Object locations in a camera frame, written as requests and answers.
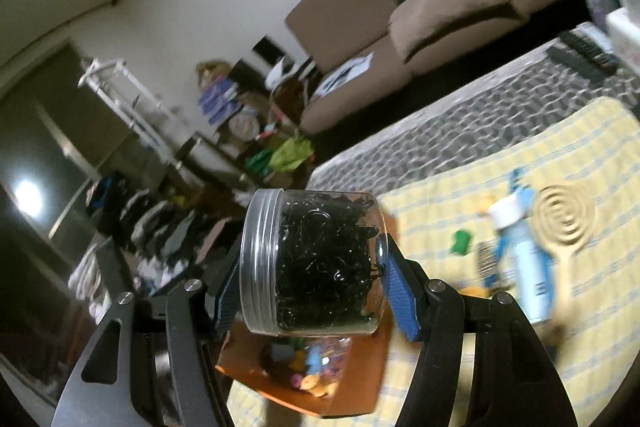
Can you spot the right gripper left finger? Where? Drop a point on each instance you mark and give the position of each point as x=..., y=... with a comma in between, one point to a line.
x=114, y=382

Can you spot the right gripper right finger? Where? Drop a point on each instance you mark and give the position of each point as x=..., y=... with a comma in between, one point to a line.
x=514, y=381

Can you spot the white spray bottle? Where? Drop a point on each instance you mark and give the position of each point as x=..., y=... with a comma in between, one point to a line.
x=532, y=265

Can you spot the green hair roller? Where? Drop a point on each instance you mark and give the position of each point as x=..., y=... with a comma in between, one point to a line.
x=461, y=242

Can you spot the bag of colourful hair ties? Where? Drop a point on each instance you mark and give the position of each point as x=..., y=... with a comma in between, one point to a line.
x=311, y=365

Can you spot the cream spiral hairbrush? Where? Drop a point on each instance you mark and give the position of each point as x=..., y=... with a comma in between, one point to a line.
x=562, y=219

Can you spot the orange cardboard box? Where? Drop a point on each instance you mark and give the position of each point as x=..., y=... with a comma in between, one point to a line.
x=357, y=393

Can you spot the yellow plaid cloth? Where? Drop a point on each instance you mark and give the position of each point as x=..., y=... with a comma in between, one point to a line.
x=309, y=268

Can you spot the white drying rack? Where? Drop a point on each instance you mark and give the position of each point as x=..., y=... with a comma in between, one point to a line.
x=143, y=112

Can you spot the grey pebble pattern cloth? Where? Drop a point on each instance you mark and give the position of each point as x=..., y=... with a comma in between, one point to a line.
x=502, y=108

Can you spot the black remote control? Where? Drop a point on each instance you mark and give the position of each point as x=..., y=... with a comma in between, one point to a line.
x=578, y=64

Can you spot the brown cushion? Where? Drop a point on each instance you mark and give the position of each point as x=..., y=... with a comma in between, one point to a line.
x=415, y=24

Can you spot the white tissue box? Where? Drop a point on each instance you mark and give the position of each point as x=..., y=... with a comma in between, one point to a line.
x=625, y=37

